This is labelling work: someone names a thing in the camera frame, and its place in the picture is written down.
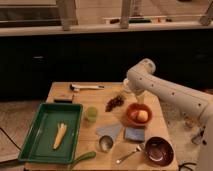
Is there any blue sponge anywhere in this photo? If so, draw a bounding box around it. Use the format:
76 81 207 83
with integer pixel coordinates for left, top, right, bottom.
124 127 145 142

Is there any green handled utensil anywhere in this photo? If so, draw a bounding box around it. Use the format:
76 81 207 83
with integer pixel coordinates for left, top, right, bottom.
68 151 96 170

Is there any grey-blue cloth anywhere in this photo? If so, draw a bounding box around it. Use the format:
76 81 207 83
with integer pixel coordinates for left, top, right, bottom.
96 123 123 140

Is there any small metal measuring cup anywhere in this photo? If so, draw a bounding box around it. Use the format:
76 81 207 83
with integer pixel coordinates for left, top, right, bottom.
99 135 114 152

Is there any yellow round fruit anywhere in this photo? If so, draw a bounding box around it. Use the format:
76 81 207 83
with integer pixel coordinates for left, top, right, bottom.
137 110 148 122

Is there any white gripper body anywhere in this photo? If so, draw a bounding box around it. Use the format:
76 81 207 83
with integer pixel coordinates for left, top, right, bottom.
123 78 144 96

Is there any dark purple bowl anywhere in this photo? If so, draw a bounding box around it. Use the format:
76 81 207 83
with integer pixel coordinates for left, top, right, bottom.
145 137 174 166

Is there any dark purple grape bunch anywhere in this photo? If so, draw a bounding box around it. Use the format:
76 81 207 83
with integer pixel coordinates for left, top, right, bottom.
105 95 125 112

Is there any silver metal spoon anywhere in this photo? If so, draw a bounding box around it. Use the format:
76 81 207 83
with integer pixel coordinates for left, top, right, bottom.
116 144 145 164

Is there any green plastic tray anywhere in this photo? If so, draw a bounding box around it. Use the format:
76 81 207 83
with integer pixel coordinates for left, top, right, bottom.
18 103 83 164

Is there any white handled tool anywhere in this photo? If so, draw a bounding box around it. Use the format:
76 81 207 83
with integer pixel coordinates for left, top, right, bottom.
70 84 105 92

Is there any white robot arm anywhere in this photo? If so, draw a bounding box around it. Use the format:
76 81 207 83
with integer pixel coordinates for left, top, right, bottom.
126 58 213 171

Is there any orange clay bowl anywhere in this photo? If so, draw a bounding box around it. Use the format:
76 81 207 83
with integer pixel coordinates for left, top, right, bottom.
125 103 152 127

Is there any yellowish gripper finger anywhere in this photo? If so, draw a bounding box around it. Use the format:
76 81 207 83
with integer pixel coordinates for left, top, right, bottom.
135 94 145 104

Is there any green plastic cup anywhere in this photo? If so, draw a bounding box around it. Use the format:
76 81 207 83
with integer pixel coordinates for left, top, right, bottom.
85 107 98 122

